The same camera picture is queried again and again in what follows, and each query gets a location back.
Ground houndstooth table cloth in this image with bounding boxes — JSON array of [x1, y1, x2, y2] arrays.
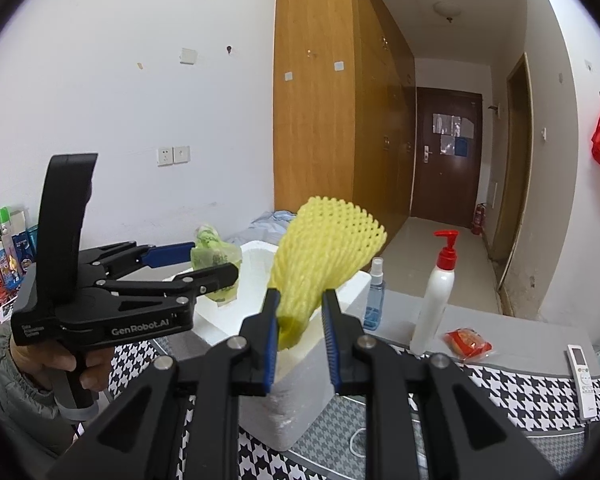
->
[[107, 330, 600, 480]]

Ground white foam box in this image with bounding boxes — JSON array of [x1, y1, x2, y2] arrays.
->
[[162, 241, 372, 452]]

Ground white red pump bottle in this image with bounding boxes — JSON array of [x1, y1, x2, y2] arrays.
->
[[410, 229, 460, 356]]

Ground yellow foam fruit net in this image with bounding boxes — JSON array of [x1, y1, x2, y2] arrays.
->
[[270, 196, 387, 353]]

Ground green plastic bag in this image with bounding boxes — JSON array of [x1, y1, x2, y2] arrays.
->
[[190, 225, 243, 313]]

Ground wooden wardrobe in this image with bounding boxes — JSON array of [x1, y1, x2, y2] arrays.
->
[[272, 0, 417, 233]]

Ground person's left forearm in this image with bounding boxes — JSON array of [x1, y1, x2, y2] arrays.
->
[[0, 319, 77, 458]]

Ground white remote control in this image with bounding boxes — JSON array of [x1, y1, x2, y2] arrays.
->
[[566, 344, 600, 421]]

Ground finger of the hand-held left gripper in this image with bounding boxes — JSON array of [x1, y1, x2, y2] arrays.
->
[[92, 262, 240, 312], [77, 241, 197, 282]]

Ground red snack packet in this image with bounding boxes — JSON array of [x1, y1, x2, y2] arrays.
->
[[444, 327, 493, 362]]

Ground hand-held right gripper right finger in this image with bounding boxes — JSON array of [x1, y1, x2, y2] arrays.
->
[[321, 288, 563, 480]]

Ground group of bottles and boxes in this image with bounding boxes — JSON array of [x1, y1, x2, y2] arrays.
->
[[0, 205, 41, 301]]

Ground ceiling lamp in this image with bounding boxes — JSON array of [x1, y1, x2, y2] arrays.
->
[[434, 2, 462, 23]]

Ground person's left hand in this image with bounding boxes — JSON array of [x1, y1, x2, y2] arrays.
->
[[12, 342, 113, 396]]

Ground dark brown door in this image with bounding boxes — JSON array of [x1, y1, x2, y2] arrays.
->
[[411, 86, 483, 228]]

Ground light blue cloth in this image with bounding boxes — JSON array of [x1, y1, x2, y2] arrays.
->
[[230, 210, 298, 246]]

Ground grey paper notice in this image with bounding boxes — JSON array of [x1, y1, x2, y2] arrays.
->
[[432, 114, 475, 137]]

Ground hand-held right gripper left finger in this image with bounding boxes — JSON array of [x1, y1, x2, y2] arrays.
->
[[45, 287, 281, 480]]

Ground wooden side door frame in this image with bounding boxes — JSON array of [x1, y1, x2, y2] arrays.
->
[[492, 52, 533, 263]]

